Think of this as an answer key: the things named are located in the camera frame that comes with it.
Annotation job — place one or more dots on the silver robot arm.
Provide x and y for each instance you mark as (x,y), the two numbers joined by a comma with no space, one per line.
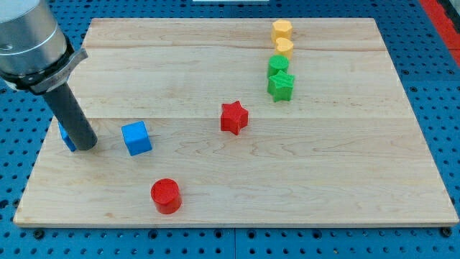
(35,54)

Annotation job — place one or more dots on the yellow heart block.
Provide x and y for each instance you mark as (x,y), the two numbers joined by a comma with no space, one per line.
(284,47)

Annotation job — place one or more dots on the yellow hexagon block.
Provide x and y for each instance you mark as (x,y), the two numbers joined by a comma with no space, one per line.
(281,28)

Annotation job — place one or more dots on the wooden board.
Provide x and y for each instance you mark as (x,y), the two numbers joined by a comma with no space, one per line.
(345,152)

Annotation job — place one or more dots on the red star block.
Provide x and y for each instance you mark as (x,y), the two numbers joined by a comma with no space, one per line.
(234,117)

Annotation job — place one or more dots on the green star block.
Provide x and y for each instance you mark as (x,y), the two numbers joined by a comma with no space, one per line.
(281,86)

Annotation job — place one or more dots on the green cylinder block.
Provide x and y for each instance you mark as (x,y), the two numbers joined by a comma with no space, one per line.
(277,63)

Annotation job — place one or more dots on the red cylinder block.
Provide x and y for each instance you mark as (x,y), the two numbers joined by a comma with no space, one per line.
(165,194)

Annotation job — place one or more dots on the blue cube block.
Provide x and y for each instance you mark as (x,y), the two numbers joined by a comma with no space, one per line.
(136,138)

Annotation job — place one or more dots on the blue block behind rod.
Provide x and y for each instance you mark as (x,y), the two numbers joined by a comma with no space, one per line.
(66,138)

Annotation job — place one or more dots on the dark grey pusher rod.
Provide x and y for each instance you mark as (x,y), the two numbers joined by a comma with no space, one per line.
(68,112)

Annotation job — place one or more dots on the red tape strip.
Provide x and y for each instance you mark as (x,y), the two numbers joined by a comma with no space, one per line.
(446,21)

